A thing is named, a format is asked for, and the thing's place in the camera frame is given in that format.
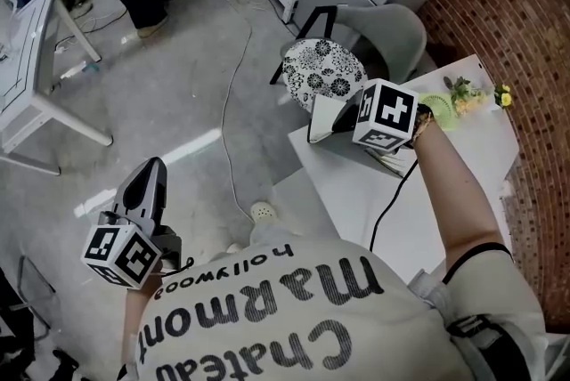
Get green desk fan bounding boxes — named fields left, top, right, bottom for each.
left=416, top=92, right=460, bottom=133

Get person's right forearm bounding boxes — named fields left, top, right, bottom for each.
left=411, top=120, right=509, bottom=269

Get grey shell chair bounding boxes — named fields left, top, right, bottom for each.
left=270, top=4, right=428, bottom=104

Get black metal-frame chair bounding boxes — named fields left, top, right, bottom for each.
left=0, top=254, right=82, bottom=381

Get cream printed t-shirt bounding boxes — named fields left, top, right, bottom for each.
left=133, top=236, right=548, bottom=381

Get black-white floral cushion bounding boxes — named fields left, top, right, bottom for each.
left=281, top=38, right=369, bottom=109

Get white power strip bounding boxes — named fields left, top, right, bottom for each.
left=60, top=61, right=97, bottom=80

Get person's right cream clog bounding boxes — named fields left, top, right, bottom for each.
left=250, top=200, right=283, bottom=226

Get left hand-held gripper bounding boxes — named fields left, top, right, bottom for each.
left=79, top=156, right=183, bottom=290

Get person's light trousers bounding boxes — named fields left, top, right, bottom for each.
left=248, top=221, right=309, bottom=250

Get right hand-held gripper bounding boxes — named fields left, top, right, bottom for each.
left=331, top=77, right=420, bottom=151

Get white grey-cover notebook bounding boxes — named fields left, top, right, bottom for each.
left=306, top=95, right=410, bottom=179

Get peach flower bouquet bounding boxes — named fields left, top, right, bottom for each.
left=443, top=76, right=489, bottom=118

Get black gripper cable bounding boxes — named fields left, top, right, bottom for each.
left=368, top=158, right=420, bottom=252
left=159, top=255, right=196, bottom=281

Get yellow flower white pot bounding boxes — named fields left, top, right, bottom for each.
left=493, top=84, right=513, bottom=110

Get white long-leg table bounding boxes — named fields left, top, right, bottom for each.
left=0, top=0, right=114, bottom=176

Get black shoulder strap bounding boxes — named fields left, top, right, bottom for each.
left=444, top=311, right=536, bottom=381

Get person's left forearm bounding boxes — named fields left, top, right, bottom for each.
left=119, top=275, right=162, bottom=371

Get white floor cable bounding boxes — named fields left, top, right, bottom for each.
left=220, top=0, right=269, bottom=225

